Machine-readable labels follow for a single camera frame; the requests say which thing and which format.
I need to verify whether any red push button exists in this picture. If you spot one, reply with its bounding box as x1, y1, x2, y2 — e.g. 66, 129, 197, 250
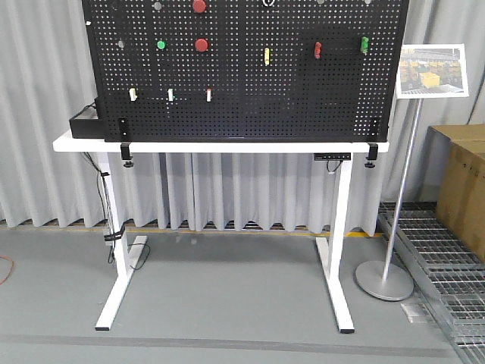
194, 38, 209, 52
192, 0, 207, 14

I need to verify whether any desk height control panel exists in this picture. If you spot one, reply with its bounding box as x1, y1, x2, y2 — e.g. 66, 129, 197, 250
314, 152, 352, 161

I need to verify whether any black perforated pegboard panel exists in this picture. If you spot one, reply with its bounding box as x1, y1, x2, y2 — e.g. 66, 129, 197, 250
82, 1, 408, 143

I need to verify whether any right black table clamp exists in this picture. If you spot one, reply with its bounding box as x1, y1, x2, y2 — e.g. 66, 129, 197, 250
365, 119, 380, 169

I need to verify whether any black table clamp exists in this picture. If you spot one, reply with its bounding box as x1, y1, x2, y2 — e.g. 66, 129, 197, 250
117, 117, 133, 168
365, 119, 380, 169

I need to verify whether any left black table clamp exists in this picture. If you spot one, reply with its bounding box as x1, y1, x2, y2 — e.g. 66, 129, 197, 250
117, 117, 133, 168

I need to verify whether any white standing desk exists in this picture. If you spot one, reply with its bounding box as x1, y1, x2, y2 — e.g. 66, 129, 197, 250
52, 130, 390, 334

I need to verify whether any black box on desk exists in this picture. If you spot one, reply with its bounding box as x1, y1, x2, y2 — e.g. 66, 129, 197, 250
69, 97, 105, 140

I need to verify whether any cardboard box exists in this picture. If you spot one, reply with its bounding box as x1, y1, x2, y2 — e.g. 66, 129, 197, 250
432, 124, 484, 260

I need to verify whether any sign stand with photo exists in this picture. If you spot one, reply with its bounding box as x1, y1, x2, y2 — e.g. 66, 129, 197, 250
354, 42, 470, 302

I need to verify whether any grey curtain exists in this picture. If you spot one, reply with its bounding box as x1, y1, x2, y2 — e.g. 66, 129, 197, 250
1, 1, 484, 233

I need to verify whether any metal grating platform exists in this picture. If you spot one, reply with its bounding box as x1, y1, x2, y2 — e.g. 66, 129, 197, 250
395, 202, 484, 363

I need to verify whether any white green rocker switch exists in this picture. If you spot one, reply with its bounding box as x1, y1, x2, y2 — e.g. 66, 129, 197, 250
167, 88, 175, 102

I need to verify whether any yellow toggle switch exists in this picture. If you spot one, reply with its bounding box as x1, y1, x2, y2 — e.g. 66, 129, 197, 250
264, 48, 271, 66

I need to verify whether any white yellow rocker switch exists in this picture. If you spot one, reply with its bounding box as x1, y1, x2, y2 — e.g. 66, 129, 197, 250
129, 87, 137, 102

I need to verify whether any black power cable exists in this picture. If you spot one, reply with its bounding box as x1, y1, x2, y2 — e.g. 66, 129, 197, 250
82, 152, 152, 271

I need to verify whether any red toggle switch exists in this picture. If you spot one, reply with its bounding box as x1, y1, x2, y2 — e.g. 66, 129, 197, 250
314, 42, 322, 60

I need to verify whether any green toggle switch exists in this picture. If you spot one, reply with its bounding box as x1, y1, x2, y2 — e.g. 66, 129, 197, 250
360, 36, 369, 55

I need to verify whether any orange cable on floor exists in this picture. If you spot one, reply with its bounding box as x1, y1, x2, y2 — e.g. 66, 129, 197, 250
0, 255, 16, 286

